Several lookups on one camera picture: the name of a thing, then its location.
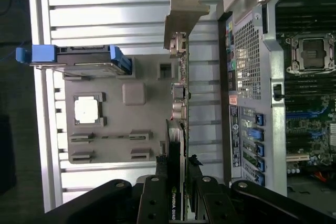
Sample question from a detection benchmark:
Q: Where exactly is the grey parts rack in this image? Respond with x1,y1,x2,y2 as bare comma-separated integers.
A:
62,56,182,164

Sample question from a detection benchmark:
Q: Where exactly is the silver CPU chip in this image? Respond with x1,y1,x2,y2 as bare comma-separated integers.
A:
74,99,102,124

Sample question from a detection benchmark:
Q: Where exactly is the green motherboard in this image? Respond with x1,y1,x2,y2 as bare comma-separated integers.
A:
275,6,336,183

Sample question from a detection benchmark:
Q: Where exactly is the blue expansion slot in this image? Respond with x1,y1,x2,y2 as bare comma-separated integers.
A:
286,111,325,120

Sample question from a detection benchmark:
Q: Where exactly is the open black PC case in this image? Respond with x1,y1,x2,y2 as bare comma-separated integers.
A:
217,0,336,198

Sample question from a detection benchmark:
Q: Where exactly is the CPU socket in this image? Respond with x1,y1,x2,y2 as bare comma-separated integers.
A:
286,34,336,74

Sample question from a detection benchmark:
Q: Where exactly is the hard disk in blue caddy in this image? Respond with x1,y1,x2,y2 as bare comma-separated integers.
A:
15,45,132,77

